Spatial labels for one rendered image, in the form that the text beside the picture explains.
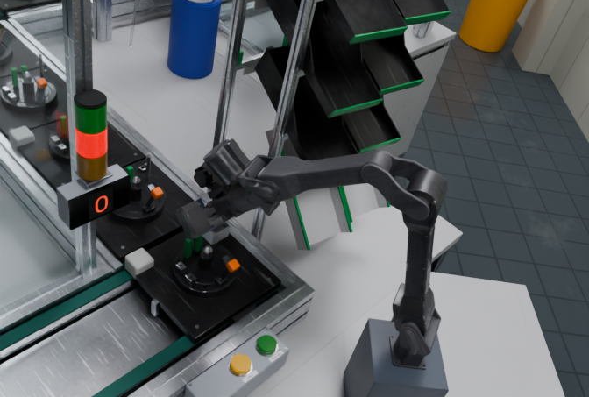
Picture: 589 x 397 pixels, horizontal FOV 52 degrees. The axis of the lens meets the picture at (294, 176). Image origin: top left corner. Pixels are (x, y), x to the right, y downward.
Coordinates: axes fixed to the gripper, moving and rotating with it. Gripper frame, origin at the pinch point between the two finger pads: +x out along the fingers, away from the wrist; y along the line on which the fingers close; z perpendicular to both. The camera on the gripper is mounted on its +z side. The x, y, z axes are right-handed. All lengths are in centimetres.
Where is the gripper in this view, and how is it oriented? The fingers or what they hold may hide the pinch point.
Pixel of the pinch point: (210, 209)
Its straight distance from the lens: 120.8
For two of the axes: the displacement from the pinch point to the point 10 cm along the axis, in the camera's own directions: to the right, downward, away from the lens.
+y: -6.8, 3.6, -6.4
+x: -5.9, 2.4, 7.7
